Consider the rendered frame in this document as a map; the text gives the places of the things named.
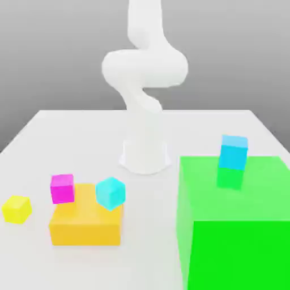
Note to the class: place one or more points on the small green cube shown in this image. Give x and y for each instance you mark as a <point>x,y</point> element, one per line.
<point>230,177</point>

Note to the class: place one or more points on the small cyan cube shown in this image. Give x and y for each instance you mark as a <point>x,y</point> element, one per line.
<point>110,193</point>

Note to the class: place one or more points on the large orange box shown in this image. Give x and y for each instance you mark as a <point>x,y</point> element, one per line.
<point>86,224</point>

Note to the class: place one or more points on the small blue cube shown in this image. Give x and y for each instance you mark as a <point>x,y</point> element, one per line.
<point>233,154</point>

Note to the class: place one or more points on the small yellow cube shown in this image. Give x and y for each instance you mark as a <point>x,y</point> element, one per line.
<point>16,209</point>

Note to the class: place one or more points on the small magenta cube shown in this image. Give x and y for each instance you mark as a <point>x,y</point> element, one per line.
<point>62,189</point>

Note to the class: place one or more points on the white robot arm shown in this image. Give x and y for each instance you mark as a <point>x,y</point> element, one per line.
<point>145,68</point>

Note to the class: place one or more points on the large green box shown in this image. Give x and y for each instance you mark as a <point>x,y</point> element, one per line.
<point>235,238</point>

